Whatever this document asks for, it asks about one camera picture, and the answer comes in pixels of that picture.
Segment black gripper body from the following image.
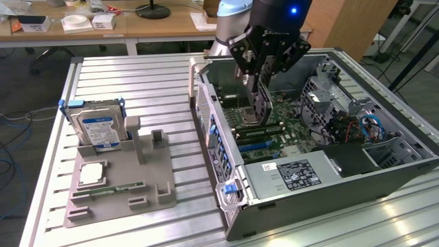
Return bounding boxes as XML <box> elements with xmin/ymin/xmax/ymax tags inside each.
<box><xmin>245</xmin><ymin>0</ymin><xmax>312</xmax><ymax>75</ymax></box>

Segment black graphics card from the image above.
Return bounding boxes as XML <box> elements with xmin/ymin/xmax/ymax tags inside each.
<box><xmin>252</xmin><ymin>55</ymin><xmax>275</xmax><ymax>127</ymax></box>

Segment white papers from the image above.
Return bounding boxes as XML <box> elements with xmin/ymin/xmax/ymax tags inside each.
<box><xmin>189</xmin><ymin>11</ymin><xmax>219</xmax><ymax>32</ymax></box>

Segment silver disk bay cage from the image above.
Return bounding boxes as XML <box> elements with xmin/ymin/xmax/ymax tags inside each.
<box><xmin>302</xmin><ymin>76</ymin><xmax>354</xmax><ymax>124</ymax></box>

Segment cardboard box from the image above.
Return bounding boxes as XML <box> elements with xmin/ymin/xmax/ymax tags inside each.
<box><xmin>201</xmin><ymin>0</ymin><xmax>220</xmax><ymax>19</ymax></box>

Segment wooden cabinet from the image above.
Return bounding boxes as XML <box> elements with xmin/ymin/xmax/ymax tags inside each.
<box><xmin>302</xmin><ymin>0</ymin><xmax>400</xmax><ymax>62</ymax></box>

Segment CPU socket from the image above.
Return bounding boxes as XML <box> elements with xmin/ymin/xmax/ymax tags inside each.
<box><xmin>239</xmin><ymin>105</ymin><xmax>256</xmax><ymax>127</ymax></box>

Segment green motherboard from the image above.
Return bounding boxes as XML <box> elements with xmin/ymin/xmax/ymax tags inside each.
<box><xmin>219</xmin><ymin>90</ymin><xmax>327</xmax><ymax>162</ymax></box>

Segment black lamp base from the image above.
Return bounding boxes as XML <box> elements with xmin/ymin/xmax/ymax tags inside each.
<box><xmin>135</xmin><ymin>0</ymin><xmax>172</xmax><ymax>20</ymax></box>

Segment installed black RAM stick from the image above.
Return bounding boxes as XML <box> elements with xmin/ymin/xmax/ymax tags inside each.
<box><xmin>235</xmin><ymin>122</ymin><xmax>286</xmax><ymax>137</ymax></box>

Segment blue expansion slot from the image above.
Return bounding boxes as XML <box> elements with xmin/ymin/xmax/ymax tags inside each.
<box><xmin>237</xmin><ymin>143</ymin><xmax>275</xmax><ymax>152</ymax></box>

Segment small white box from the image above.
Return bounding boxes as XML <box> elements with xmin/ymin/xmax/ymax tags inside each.
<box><xmin>91</xmin><ymin>14</ymin><xmax>116</xmax><ymax>30</ymax></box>

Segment black plastic shroud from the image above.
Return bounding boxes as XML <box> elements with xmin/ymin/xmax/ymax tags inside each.
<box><xmin>324</xmin><ymin>144</ymin><xmax>382</xmax><ymax>178</ymax></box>

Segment white tape box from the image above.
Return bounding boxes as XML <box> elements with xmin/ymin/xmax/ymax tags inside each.
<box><xmin>60</xmin><ymin>14</ymin><xmax>93</xmax><ymax>34</ymax></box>

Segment grey power supply unit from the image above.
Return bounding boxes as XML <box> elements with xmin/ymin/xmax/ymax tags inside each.
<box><xmin>243</xmin><ymin>150</ymin><xmax>344</xmax><ymax>201</ymax></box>

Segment hard disk with blue caddy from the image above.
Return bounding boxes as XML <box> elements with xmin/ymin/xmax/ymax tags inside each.
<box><xmin>56</xmin><ymin>97</ymin><xmax>127</xmax><ymax>154</ymax></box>

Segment blue case latch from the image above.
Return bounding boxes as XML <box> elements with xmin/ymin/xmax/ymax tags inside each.
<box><xmin>221</xmin><ymin>184</ymin><xmax>237</xmax><ymax>198</ymax></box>

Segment wooden desk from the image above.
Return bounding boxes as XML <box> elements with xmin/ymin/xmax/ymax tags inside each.
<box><xmin>0</xmin><ymin>0</ymin><xmax>315</xmax><ymax>56</ymax></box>

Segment black chair base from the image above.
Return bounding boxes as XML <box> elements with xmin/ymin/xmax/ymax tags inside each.
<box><xmin>29</xmin><ymin>46</ymin><xmax>75</xmax><ymax>75</ymax></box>

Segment grey parts rack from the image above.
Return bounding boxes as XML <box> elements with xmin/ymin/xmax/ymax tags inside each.
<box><xmin>63</xmin><ymin>115</ymin><xmax>177</xmax><ymax>230</ymax></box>

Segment open black PC case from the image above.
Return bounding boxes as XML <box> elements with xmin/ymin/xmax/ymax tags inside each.
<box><xmin>188</xmin><ymin>47</ymin><xmax>439</xmax><ymax>242</ymax></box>

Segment white box with black lid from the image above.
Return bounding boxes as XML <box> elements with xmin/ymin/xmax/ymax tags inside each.
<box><xmin>16</xmin><ymin>15</ymin><xmax>52</xmax><ymax>33</ymax></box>

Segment silver CPU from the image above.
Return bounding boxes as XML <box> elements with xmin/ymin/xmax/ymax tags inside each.
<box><xmin>77</xmin><ymin>163</ymin><xmax>105</xmax><ymax>187</ymax></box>

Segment green RAM stick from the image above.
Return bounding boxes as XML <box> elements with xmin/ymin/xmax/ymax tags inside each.
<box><xmin>75</xmin><ymin>181</ymin><xmax>144</xmax><ymax>196</ymax></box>

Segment clear plastic bag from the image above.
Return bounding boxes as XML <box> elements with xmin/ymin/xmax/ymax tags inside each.
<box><xmin>0</xmin><ymin>0</ymin><xmax>33</xmax><ymax>16</ymax></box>

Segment black wire bundle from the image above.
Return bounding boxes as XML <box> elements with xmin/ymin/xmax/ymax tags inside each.
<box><xmin>326</xmin><ymin>115</ymin><xmax>364</xmax><ymax>145</ymax></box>

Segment blue wire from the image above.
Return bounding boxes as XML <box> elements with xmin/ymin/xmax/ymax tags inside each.
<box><xmin>359</xmin><ymin>114</ymin><xmax>387</xmax><ymax>142</ymax></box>

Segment blue floor cable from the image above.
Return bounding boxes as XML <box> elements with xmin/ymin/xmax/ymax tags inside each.
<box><xmin>0</xmin><ymin>113</ymin><xmax>32</xmax><ymax>222</ymax></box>

